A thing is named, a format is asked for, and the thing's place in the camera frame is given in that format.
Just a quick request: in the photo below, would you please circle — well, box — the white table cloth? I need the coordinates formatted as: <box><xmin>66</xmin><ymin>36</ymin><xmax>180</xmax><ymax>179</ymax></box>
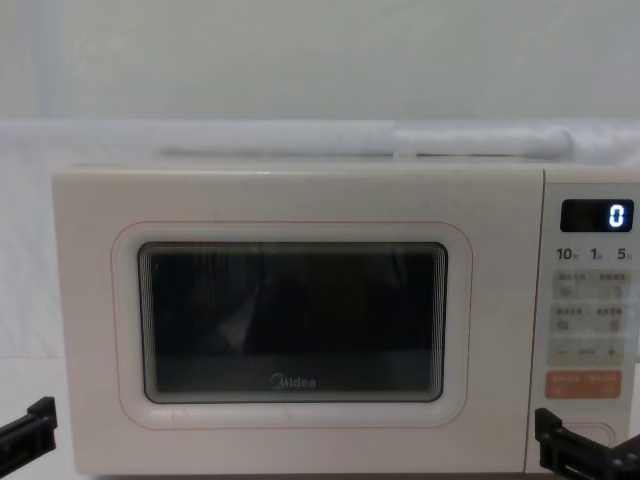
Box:
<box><xmin>0</xmin><ymin>355</ymin><xmax>77</xmax><ymax>480</ymax></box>

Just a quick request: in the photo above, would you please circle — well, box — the cream microwave oven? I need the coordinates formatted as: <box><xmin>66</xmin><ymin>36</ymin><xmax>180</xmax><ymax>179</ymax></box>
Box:
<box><xmin>51</xmin><ymin>133</ymin><xmax>640</xmax><ymax>476</ymax></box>

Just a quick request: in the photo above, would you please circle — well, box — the white curtain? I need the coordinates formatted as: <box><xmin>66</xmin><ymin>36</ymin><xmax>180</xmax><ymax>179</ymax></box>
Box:
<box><xmin>0</xmin><ymin>0</ymin><xmax>640</xmax><ymax>362</ymax></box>

